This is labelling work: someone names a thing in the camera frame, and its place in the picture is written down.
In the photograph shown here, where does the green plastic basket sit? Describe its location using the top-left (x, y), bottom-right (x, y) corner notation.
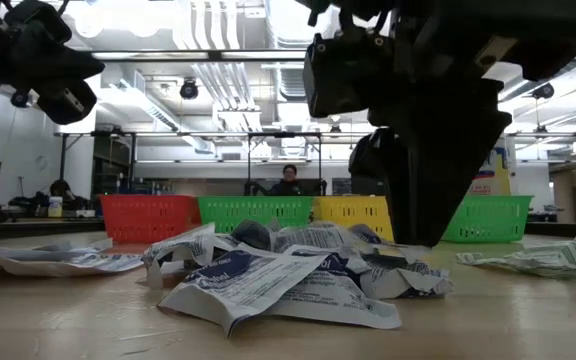
top-left (440, 194), bottom-right (534, 245)
top-left (196, 195), bottom-right (315, 234)

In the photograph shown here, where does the black computer monitor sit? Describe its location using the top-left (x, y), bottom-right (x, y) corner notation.
top-left (349, 172), bottom-right (388, 198)

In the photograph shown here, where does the black overhead light bar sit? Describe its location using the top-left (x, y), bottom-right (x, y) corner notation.
top-left (75, 48), bottom-right (576, 64)

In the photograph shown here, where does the person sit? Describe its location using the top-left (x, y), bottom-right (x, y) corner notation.
top-left (267, 163), bottom-right (314, 198)
top-left (49, 178), bottom-right (75, 201)

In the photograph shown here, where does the Lysol wipes canister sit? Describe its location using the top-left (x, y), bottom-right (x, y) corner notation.
top-left (467, 144), bottom-right (513, 198)

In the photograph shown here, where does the black ceiling spotlight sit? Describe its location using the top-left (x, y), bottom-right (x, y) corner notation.
top-left (9, 89), bottom-right (32, 109)
top-left (178, 78), bottom-right (200, 101)
top-left (531, 82), bottom-right (556, 101)

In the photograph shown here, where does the red plastic basket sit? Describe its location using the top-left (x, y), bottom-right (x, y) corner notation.
top-left (99, 194), bottom-right (203, 246)

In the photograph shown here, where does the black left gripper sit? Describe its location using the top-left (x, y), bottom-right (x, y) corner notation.
top-left (0, 14), bottom-right (105, 126)

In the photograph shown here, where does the yellow plastic basket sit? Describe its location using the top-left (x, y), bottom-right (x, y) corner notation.
top-left (310, 195), bottom-right (396, 243)

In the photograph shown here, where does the dark background cabinet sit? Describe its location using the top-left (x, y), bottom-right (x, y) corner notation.
top-left (89, 133), bottom-right (137, 217)

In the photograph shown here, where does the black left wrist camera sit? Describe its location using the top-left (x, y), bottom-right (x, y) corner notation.
top-left (3, 0), bottom-right (74, 49)

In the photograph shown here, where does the alcohol antiseptic pad packet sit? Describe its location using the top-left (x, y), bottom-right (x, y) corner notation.
top-left (271, 221), bottom-right (365, 254)
top-left (359, 249), bottom-right (455, 301)
top-left (230, 218), bottom-right (273, 251)
top-left (262, 269), bottom-right (403, 331)
top-left (156, 248), bottom-right (330, 338)
top-left (141, 222), bottom-right (219, 290)

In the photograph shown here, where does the silver ceiling air duct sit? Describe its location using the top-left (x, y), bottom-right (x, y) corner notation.
top-left (265, 0), bottom-right (329, 157)

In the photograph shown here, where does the black background workstation frame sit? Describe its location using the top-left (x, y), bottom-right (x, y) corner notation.
top-left (53, 128), bottom-right (576, 199)

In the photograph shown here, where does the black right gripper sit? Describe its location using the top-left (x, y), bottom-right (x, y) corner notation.
top-left (303, 0), bottom-right (576, 247)

